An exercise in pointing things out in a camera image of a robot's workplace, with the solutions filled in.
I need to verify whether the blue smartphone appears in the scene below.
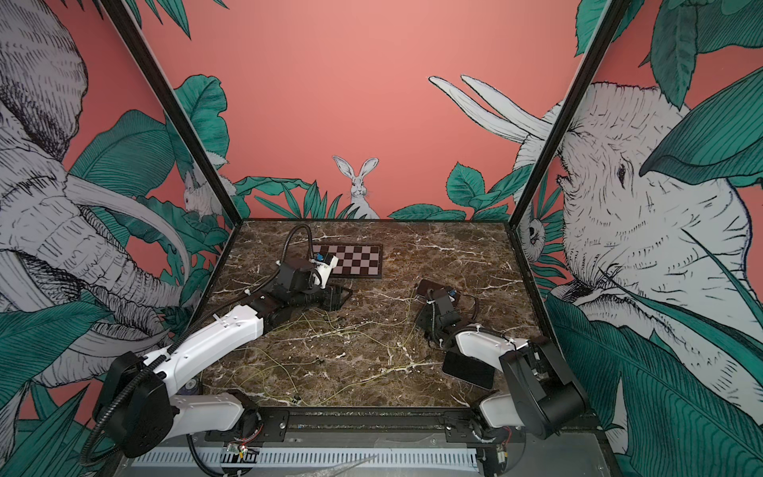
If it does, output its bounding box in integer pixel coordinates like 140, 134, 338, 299
415, 279, 457, 299

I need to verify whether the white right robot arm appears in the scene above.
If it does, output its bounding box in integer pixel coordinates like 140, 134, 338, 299
415, 279, 589, 438

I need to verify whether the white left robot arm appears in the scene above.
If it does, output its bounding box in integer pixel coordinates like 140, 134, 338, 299
79, 246, 352, 467

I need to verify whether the dark chessboard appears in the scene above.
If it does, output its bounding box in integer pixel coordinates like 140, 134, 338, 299
313, 242, 383, 278

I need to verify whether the purple smartphone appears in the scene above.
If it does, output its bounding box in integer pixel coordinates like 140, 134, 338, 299
442, 352, 495, 391

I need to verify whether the white slotted cable duct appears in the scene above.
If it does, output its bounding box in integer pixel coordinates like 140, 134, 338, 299
130, 446, 481, 470

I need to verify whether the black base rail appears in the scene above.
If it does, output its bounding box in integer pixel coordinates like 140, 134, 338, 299
204, 407, 525, 445

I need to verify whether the black corner frame post right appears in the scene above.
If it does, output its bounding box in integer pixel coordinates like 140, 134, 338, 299
508, 0, 630, 232

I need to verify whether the black corner frame post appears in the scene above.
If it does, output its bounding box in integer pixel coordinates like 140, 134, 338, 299
101, 0, 244, 229
508, 0, 630, 232

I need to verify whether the black corner frame post left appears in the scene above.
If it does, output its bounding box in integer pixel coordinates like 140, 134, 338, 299
101, 0, 244, 229

